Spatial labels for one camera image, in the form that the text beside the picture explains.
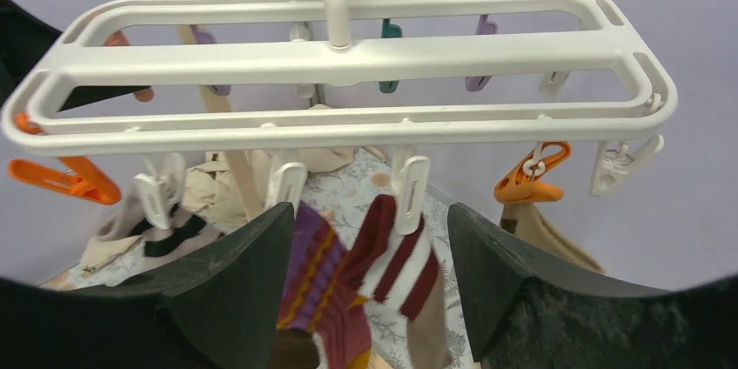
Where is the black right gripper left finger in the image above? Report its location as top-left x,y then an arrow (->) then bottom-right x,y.
1,203 -> 294,368

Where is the dark brown sock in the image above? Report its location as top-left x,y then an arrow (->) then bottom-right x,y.
80,193 -> 225,272

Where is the lilac clothes peg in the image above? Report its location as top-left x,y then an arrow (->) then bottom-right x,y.
464,14 -> 500,94

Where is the beige cloth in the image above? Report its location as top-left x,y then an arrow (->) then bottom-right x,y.
181,145 -> 359,229

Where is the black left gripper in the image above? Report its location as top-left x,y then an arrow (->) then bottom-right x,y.
1,0 -> 151,111

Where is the cream patterned sock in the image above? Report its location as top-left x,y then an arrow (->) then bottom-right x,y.
500,204 -> 605,274

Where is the orange clothes peg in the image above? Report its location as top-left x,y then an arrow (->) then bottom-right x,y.
493,141 -> 572,205
6,112 -> 124,207

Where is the teal clothes peg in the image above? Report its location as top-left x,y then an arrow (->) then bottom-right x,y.
378,19 -> 404,96

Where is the white clothes peg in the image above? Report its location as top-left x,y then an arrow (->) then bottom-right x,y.
589,134 -> 665,198

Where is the white sock hanger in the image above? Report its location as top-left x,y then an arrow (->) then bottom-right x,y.
1,0 -> 679,158

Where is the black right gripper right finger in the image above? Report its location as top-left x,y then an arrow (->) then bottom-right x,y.
447,203 -> 737,368

